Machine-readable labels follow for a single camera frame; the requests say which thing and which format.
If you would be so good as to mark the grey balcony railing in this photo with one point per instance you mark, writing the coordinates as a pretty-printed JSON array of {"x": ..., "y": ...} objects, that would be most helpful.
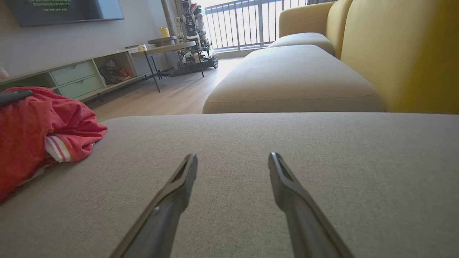
[{"x": 260, "y": 21}]

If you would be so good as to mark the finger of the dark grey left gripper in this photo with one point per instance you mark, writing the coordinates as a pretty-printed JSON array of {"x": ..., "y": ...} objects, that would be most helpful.
[{"x": 14, "y": 96}]

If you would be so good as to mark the dark bundle in cabinet shelf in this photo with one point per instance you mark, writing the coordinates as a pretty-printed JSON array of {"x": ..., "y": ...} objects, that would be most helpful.
[{"x": 113, "y": 73}]

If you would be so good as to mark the round dark top side table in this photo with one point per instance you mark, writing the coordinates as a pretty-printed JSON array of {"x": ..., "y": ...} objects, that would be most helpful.
[{"x": 161, "y": 40}]

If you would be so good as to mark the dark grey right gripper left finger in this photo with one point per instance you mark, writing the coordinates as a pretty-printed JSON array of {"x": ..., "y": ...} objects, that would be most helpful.
[{"x": 161, "y": 229}]

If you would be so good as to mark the red garment with white stripe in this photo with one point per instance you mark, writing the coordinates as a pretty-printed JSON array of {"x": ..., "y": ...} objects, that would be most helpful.
[{"x": 25, "y": 136}]

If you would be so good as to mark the small grey sofa seat cushion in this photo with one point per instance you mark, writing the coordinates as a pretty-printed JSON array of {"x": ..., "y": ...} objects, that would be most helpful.
[{"x": 304, "y": 38}]

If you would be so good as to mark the wide yellow sofa backrest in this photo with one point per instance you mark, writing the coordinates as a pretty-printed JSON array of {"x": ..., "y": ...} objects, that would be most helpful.
[{"x": 401, "y": 53}]

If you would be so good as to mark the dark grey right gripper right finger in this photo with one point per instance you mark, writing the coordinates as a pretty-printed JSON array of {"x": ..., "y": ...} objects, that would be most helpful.
[{"x": 308, "y": 233}]

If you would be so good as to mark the medium grey sofa seat cushion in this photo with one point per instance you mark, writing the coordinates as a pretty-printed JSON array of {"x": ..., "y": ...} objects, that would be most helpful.
[{"x": 287, "y": 79}]

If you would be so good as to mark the pale green TV cabinet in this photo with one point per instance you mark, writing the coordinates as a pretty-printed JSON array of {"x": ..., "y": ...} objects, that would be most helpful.
[{"x": 71, "y": 73}]

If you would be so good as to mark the white mug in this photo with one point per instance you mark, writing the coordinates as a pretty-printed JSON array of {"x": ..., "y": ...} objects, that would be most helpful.
[{"x": 142, "y": 48}]

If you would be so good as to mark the yellow pitcher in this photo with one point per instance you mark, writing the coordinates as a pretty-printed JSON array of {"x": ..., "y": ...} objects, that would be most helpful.
[{"x": 165, "y": 32}]

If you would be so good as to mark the narrow yellow sofa backrest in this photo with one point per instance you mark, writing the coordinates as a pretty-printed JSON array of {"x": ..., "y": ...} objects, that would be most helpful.
[{"x": 337, "y": 25}]

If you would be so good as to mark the beige sofa armrest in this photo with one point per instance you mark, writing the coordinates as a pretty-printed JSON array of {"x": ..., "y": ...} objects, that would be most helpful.
[{"x": 301, "y": 19}]

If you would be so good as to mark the large grey sofa seat cushion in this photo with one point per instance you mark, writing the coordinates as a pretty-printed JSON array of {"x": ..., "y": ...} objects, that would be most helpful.
[{"x": 251, "y": 136}]

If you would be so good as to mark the black flat screen television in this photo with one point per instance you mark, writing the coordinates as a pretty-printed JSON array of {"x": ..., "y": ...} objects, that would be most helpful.
[{"x": 64, "y": 10}]

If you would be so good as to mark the white wheeled background robot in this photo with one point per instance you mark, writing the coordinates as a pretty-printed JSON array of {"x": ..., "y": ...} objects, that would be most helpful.
[{"x": 192, "y": 21}]

